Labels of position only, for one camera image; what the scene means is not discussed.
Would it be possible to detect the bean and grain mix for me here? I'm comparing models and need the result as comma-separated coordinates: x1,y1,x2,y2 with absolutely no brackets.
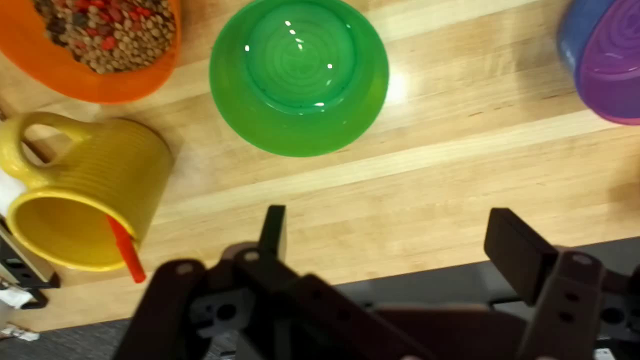
35,0,178,75

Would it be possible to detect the yellow ceramic mug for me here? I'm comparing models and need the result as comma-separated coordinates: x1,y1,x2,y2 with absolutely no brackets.
0,110,176,273

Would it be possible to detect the orange plastic bowl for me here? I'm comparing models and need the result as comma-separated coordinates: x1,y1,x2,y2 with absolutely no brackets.
0,0,184,105

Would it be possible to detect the purple plastic bowl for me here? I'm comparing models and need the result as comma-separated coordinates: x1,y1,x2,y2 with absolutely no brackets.
557,0,640,128

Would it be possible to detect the white paper scrap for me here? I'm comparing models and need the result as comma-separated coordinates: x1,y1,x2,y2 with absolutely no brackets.
0,321,43,344

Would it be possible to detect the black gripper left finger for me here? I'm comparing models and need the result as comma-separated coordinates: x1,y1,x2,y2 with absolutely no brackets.
114,203,416,360

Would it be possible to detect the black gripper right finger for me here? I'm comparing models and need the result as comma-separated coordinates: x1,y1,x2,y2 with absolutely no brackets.
482,205,609,360

